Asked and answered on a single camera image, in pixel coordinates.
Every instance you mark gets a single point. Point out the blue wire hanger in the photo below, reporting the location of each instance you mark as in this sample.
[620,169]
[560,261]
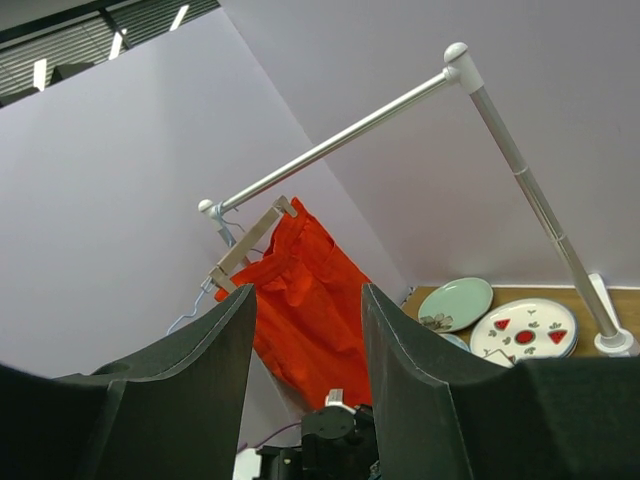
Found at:
[220,274]

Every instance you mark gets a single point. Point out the white clothes rack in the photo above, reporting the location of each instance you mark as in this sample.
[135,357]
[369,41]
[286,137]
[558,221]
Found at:
[402,171]

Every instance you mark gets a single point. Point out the white blue rimmed plate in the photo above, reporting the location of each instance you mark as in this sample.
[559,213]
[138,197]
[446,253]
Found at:
[526,329]

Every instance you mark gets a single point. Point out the wooden clip hanger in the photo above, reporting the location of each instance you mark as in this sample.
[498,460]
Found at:
[281,207]

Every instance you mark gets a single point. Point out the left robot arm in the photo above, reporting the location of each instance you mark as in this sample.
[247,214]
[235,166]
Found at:
[336,444]

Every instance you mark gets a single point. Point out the orange garment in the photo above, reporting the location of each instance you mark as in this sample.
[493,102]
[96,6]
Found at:
[308,329]

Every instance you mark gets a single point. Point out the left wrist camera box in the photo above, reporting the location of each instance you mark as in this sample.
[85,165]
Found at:
[335,398]

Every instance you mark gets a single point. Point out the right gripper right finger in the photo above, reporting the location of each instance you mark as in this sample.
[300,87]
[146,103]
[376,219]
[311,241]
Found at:
[443,413]

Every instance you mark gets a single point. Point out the green round plate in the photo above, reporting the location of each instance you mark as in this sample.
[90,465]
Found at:
[456,305]

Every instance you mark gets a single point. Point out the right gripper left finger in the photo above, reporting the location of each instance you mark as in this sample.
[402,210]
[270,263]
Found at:
[171,410]

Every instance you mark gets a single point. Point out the cream and teal plate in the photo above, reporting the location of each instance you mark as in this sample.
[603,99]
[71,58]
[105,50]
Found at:
[456,340]

